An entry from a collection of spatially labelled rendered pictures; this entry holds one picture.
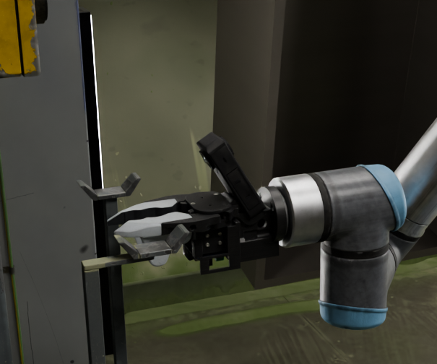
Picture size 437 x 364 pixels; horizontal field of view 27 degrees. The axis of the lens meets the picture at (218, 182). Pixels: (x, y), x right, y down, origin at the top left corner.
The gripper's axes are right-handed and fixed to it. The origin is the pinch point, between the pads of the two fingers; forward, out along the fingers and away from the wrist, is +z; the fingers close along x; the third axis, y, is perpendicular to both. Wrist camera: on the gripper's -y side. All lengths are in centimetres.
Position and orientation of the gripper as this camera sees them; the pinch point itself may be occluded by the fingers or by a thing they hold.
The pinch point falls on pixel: (120, 220)
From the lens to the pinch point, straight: 108.6
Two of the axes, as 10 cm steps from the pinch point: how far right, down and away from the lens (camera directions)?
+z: -9.4, 1.3, -3.1
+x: -3.4, -3.0, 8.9
